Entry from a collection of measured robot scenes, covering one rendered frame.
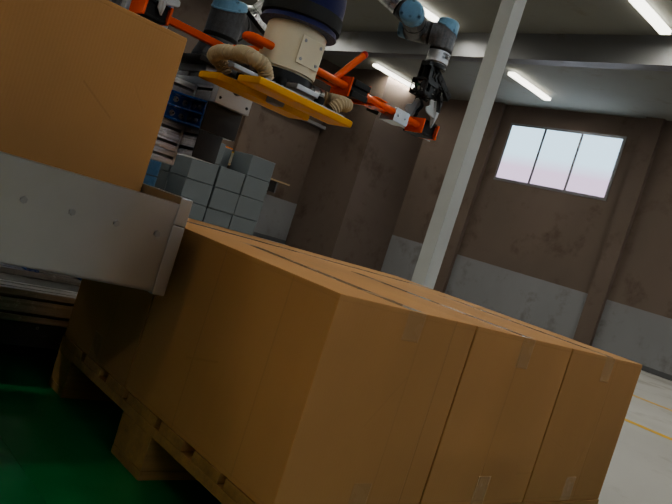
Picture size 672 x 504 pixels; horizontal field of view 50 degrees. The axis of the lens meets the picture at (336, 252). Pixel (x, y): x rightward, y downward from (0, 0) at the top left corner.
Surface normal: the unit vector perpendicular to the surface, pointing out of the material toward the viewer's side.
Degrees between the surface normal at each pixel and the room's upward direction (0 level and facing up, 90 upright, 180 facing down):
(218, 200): 90
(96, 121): 90
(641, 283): 90
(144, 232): 90
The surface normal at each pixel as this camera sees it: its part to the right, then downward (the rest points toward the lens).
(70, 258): 0.63, 0.22
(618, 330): -0.69, -0.20
